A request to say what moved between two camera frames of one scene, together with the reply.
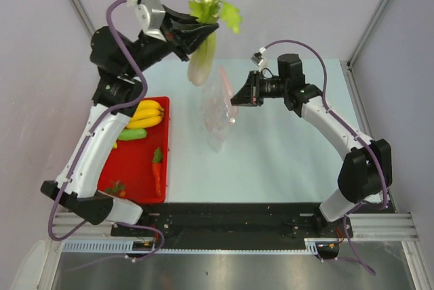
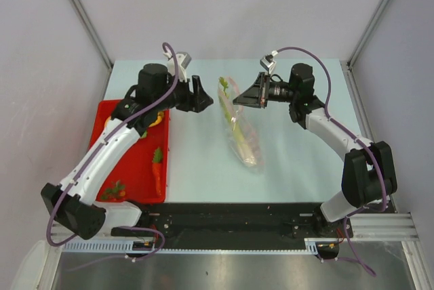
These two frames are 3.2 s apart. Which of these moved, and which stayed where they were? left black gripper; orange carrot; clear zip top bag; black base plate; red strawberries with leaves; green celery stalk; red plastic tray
Moved: clear zip top bag; left black gripper; green celery stalk
Stayed: black base plate; red plastic tray; red strawberries with leaves; orange carrot
